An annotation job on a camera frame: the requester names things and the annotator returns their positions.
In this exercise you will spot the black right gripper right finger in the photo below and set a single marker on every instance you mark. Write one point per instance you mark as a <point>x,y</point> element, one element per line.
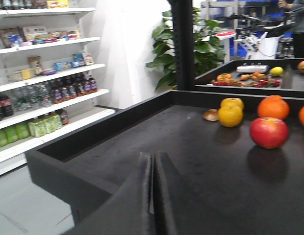
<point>179,211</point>

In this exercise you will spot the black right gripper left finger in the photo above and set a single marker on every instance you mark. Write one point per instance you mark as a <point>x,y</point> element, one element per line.
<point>127,211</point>

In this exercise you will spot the black wooden produce stand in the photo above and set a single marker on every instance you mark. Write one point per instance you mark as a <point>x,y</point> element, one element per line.
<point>221,165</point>

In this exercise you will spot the yellow orange citrus fruit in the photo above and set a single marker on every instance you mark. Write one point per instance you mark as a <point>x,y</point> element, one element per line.
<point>230,116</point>

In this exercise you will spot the red apple left tray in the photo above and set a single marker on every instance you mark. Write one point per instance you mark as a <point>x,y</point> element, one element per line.
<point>269,132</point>

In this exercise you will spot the white store shelving unit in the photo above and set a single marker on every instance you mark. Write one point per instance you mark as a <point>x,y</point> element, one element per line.
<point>48,75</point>

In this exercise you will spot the green potted plant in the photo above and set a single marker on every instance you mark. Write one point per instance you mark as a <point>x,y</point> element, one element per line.
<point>185,46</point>

